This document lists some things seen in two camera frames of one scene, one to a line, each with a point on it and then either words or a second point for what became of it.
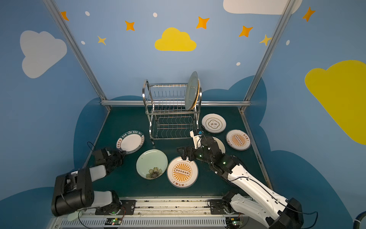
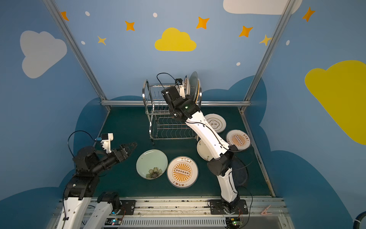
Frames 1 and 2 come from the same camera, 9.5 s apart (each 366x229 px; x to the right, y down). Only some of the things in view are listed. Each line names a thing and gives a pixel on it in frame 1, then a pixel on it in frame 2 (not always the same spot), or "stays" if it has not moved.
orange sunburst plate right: x=238 y=140 stays
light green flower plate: x=151 y=164 stays
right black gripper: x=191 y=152 to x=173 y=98
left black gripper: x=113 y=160 to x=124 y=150
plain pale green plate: x=191 y=90 stays
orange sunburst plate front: x=182 y=173 stays
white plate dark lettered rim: x=130 y=141 to x=187 y=86
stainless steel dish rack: x=165 y=105 stays
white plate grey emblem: x=214 y=123 stays
